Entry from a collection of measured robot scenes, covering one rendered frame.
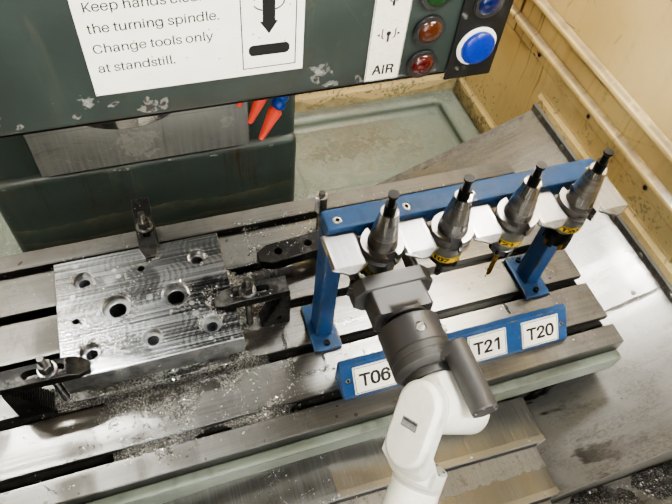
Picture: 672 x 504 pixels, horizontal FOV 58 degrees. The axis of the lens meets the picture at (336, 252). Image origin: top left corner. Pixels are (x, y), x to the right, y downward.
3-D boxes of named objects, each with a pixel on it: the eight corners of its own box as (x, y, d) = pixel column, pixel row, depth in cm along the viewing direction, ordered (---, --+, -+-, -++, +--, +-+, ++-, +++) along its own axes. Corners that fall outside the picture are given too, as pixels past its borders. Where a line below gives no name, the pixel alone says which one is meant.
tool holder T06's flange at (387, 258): (388, 229, 91) (391, 219, 89) (409, 260, 88) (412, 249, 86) (351, 243, 89) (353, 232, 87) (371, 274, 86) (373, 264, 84)
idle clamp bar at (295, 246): (382, 249, 127) (386, 230, 121) (263, 285, 119) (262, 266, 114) (372, 231, 129) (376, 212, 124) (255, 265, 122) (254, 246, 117)
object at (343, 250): (370, 271, 86) (371, 268, 85) (334, 280, 84) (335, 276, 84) (354, 233, 89) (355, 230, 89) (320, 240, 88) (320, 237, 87)
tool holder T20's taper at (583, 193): (581, 185, 97) (600, 154, 91) (600, 204, 94) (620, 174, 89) (560, 192, 95) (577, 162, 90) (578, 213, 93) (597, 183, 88)
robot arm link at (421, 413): (445, 375, 82) (413, 469, 82) (405, 370, 76) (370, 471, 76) (485, 395, 77) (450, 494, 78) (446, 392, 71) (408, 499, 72)
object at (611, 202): (631, 212, 96) (633, 209, 96) (603, 219, 95) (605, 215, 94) (607, 180, 100) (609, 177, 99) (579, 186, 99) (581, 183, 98)
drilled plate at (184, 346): (245, 351, 106) (244, 337, 102) (70, 394, 99) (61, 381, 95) (218, 248, 119) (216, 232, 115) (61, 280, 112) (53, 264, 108)
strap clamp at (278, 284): (289, 321, 115) (291, 277, 103) (220, 337, 112) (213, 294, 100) (285, 306, 117) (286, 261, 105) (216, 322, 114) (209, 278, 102)
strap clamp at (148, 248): (167, 283, 118) (155, 236, 106) (149, 287, 117) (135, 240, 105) (157, 231, 125) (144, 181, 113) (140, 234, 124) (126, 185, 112)
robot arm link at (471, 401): (422, 371, 88) (454, 446, 82) (374, 365, 81) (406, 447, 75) (482, 330, 83) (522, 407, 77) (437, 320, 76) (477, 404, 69)
